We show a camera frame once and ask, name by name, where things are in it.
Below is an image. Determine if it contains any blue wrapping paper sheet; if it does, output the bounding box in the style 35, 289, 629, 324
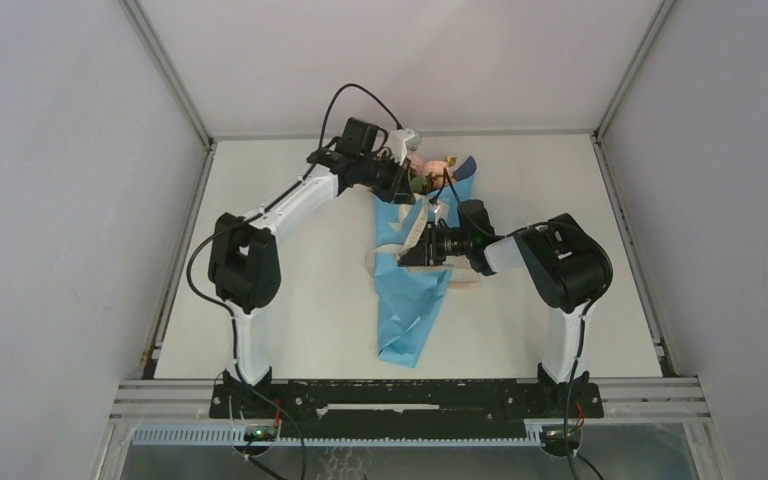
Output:
367, 157, 477, 368

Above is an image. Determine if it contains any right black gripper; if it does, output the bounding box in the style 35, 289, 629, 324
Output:
398, 219, 474, 265

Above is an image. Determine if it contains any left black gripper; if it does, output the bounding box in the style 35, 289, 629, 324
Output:
359, 151, 416, 206

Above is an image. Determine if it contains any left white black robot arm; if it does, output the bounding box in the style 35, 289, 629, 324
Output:
196, 118, 422, 417

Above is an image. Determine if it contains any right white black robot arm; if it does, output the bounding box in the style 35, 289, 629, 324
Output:
396, 199, 614, 416

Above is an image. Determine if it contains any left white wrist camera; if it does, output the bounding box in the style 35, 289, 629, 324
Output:
384, 128, 422, 164

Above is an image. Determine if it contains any pink fake flower bunch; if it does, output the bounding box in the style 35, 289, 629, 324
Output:
407, 153, 458, 194

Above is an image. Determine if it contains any cream lace ribbon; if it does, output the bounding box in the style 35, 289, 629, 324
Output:
365, 194, 481, 290

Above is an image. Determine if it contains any white cable duct strip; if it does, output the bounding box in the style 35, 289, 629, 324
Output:
131, 425, 545, 447

